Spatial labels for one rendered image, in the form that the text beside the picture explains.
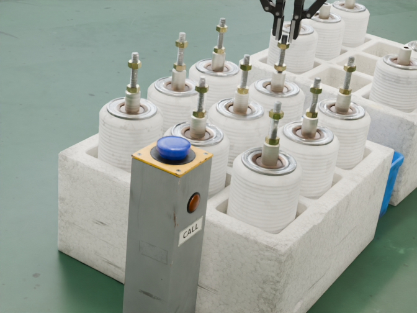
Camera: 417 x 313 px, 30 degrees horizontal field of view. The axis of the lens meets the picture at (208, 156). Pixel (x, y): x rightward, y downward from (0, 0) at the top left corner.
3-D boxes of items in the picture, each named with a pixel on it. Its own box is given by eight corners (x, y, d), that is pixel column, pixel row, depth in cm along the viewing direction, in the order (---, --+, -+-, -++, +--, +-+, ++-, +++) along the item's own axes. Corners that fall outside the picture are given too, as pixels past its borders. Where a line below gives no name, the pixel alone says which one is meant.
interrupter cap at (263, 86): (308, 92, 130) (308, 88, 129) (281, 103, 124) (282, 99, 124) (272, 77, 134) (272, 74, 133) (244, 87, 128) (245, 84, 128)
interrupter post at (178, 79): (173, 92, 124) (175, 73, 122) (167, 87, 126) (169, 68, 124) (187, 91, 125) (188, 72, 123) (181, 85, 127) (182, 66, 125)
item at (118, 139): (139, 235, 119) (146, 129, 111) (84, 217, 122) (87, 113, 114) (165, 206, 127) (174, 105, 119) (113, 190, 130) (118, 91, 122)
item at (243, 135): (259, 226, 125) (275, 125, 116) (200, 223, 124) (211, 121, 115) (252, 195, 133) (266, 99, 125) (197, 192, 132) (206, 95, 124)
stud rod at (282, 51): (278, 79, 127) (285, 36, 124) (273, 77, 128) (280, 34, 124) (282, 78, 128) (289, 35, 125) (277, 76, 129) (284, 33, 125)
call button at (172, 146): (195, 157, 92) (197, 141, 91) (176, 169, 89) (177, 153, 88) (169, 146, 94) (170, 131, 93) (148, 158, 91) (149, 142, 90)
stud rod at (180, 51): (177, 76, 125) (181, 31, 121) (182, 77, 125) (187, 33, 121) (174, 77, 124) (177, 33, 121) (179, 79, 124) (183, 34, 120)
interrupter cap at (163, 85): (165, 100, 121) (165, 97, 120) (146, 82, 127) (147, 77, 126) (208, 96, 124) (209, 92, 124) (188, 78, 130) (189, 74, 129)
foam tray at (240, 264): (373, 238, 138) (395, 149, 129) (265, 358, 108) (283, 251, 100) (192, 164, 155) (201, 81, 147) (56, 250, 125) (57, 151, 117)
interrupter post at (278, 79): (286, 90, 129) (289, 72, 128) (278, 94, 127) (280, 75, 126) (275, 86, 130) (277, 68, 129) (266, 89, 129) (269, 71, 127)
